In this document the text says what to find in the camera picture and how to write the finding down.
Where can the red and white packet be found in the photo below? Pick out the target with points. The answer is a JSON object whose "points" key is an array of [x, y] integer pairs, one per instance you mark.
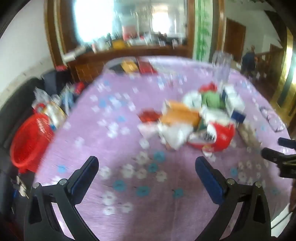
{"points": [[223, 138]]}

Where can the wooden stair railing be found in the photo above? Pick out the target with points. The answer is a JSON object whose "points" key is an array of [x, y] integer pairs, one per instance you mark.
{"points": [[269, 67]]}

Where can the eyeglasses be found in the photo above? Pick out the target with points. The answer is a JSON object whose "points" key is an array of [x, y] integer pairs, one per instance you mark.
{"points": [[272, 118]]}

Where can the white and blue box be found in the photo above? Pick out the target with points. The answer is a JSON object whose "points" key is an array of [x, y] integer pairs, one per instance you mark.
{"points": [[233, 103]]}

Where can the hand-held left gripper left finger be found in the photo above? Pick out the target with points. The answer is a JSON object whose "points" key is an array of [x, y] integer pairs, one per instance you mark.
{"points": [[84, 178]]}

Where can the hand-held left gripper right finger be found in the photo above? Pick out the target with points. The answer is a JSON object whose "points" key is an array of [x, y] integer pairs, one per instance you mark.
{"points": [[211, 183]]}

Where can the clear plastic jar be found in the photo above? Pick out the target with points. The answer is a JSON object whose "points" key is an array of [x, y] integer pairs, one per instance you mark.
{"points": [[222, 66]]}

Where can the cabinet mirror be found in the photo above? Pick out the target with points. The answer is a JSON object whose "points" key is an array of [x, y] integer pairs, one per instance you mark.
{"points": [[129, 18]]}

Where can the wooden cabinet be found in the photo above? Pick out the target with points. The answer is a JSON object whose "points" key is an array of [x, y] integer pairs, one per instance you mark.
{"points": [[92, 62]]}

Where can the clear plastic bag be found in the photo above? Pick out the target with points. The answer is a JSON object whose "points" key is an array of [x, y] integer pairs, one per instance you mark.
{"points": [[42, 97]]}

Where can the white plastic bag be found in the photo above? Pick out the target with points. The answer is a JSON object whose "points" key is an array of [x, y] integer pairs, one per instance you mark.
{"points": [[173, 135]]}

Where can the dark flat object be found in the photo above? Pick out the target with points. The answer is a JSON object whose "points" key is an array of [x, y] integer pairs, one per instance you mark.
{"points": [[116, 68]]}

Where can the dark shopping bag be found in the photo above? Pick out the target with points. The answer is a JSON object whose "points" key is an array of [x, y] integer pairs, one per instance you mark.
{"points": [[56, 81]]}

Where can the small red packet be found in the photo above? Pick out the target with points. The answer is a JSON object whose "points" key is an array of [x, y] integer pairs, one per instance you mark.
{"points": [[149, 116]]}

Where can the white sock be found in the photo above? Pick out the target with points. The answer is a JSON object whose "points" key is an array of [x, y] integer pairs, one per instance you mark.
{"points": [[192, 99]]}

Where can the green bamboo wall decal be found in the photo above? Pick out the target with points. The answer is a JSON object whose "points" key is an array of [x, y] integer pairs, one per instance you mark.
{"points": [[203, 30]]}

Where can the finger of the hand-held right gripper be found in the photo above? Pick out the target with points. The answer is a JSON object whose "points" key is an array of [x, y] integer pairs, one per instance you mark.
{"points": [[288, 142], [274, 155]]}

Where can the purple floral tablecloth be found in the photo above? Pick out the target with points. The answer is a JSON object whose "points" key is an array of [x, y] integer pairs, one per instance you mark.
{"points": [[115, 139]]}

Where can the golden door frame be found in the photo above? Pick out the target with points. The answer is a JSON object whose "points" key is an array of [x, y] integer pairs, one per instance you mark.
{"points": [[285, 76]]}

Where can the shiny red packet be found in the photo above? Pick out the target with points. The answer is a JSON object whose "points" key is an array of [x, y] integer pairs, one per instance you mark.
{"points": [[146, 66]]}

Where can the row of cluttered small items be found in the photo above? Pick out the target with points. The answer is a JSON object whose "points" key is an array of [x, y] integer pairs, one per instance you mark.
{"points": [[129, 41]]}

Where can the red plastic basket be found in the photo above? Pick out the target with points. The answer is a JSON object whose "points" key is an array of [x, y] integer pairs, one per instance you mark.
{"points": [[25, 148]]}

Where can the yellow tape roll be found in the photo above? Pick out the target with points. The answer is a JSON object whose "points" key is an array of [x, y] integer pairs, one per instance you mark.
{"points": [[128, 66]]}

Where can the orange box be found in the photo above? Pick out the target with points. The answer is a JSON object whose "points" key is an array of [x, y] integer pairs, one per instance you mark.
{"points": [[182, 114]]}

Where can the brown wooden door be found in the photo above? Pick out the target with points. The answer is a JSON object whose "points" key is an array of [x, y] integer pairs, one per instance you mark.
{"points": [[234, 41]]}

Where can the green towel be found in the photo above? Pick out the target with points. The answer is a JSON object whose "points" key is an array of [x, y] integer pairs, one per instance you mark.
{"points": [[212, 100]]}

